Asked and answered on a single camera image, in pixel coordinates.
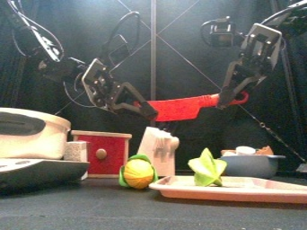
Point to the white toy cup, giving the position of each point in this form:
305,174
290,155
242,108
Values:
245,150

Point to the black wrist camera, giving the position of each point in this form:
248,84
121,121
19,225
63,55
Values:
220,33

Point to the pink tray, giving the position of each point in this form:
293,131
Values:
240,188

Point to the metal frame pole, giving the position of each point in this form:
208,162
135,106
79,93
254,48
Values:
153,48

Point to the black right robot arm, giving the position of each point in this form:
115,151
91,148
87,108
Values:
290,15

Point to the blue-grey pot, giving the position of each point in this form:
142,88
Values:
250,164

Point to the cream round toy cooker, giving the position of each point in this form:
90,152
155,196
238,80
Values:
33,134

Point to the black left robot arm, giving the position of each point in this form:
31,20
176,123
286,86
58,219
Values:
38,42

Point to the white speckled sponge block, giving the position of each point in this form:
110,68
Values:
77,151

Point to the green toy starfruit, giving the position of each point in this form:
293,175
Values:
208,168

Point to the brown toy food piece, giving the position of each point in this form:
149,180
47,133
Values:
265,150

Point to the white toy milk carton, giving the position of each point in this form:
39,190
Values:
158,149

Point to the yellow toy corn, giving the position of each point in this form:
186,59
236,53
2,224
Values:
138,173

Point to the red wooden drawer box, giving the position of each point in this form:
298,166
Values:
103,154

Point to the grey toy appliance base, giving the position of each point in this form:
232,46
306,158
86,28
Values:
38,173

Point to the red toy knife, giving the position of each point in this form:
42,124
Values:
184,108

